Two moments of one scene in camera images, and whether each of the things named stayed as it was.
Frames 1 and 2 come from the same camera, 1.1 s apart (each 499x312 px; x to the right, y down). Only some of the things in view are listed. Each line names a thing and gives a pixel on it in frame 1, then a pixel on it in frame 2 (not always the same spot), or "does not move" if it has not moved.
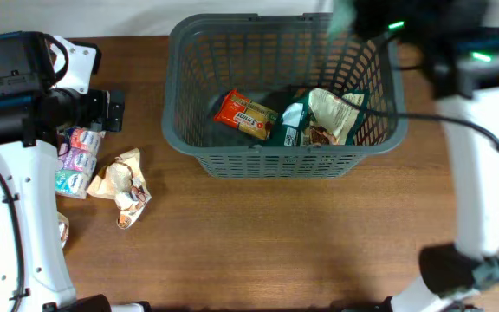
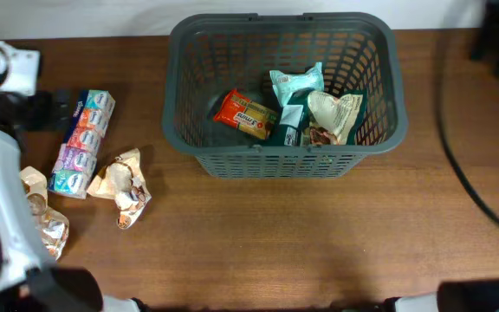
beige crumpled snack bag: x=122 y=181 does not move
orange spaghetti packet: x=236 y=111 does not move
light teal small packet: x=343 y=16 -> x=292 y=91
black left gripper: x=97 y=100 -> x=41 y=120
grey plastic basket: x=206 y=58 does not move
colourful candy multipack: x=74 y=170 does not move
